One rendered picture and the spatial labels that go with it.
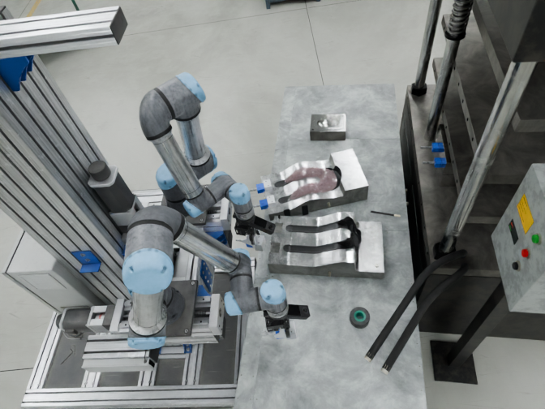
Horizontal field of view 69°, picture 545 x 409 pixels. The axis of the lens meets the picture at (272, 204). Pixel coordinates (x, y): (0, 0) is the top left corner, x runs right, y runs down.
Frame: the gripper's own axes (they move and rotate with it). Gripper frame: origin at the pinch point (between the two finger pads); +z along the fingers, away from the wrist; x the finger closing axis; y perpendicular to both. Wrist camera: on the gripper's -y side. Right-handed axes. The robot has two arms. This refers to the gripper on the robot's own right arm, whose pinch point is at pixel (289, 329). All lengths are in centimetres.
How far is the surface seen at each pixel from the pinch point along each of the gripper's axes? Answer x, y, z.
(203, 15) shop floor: -451, 65, 95
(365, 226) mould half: -46, -40, 9
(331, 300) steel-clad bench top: -15.3, -18.9, 14.9
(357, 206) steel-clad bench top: -62, -40, 15
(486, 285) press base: -19, -91, 30
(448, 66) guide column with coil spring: -101, -89, -31
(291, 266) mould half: -30.2, -4.1, 7.5
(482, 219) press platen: -31, -83, -7
